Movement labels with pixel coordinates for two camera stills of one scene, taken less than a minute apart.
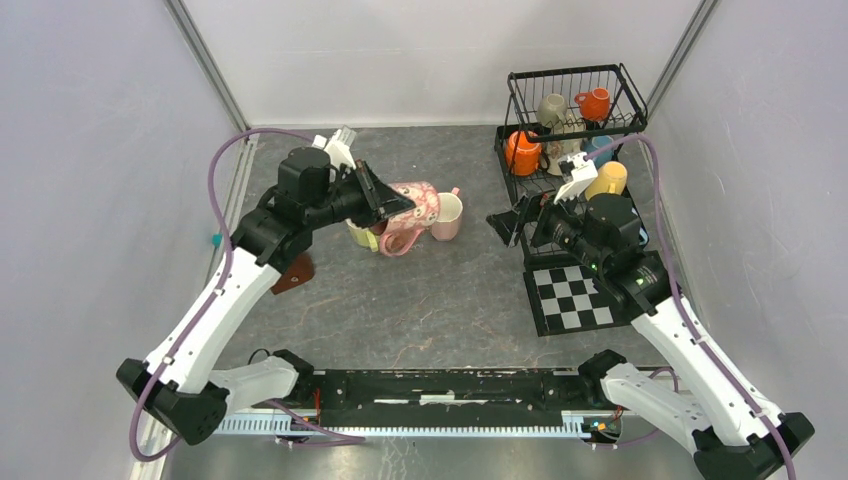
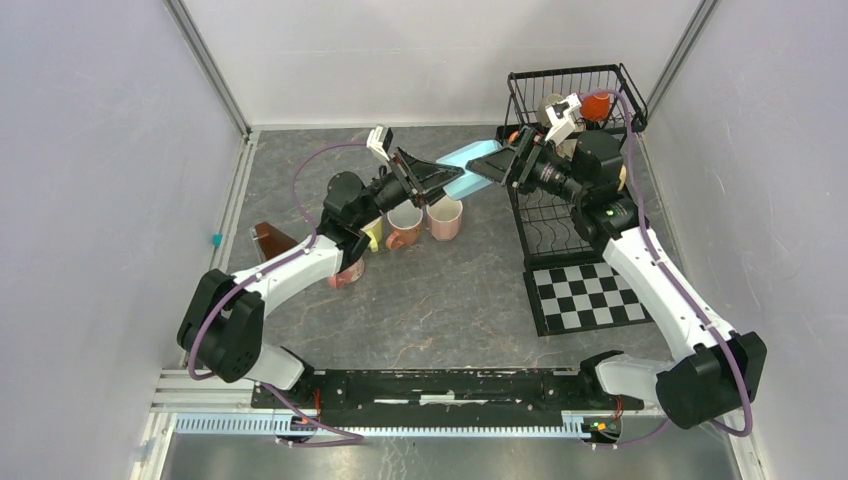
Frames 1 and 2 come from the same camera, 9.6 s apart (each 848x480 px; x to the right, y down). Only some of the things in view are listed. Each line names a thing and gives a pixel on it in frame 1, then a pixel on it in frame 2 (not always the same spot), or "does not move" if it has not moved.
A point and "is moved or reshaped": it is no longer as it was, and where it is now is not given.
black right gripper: [507, 222] → [495, 165]
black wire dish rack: [564, 140] does not move
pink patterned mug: [403, 232] → [348, 275]
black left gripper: [379, 201] → [422, 181]
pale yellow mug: [363, 236] does not move
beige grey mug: [552, 110] does not move
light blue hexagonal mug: [642, 231] is moved or reshaped
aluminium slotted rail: [575, 424] does not move
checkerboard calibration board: [567, 298] does not move
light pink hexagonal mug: [446, 226] does not move
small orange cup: [594, 105] does not move
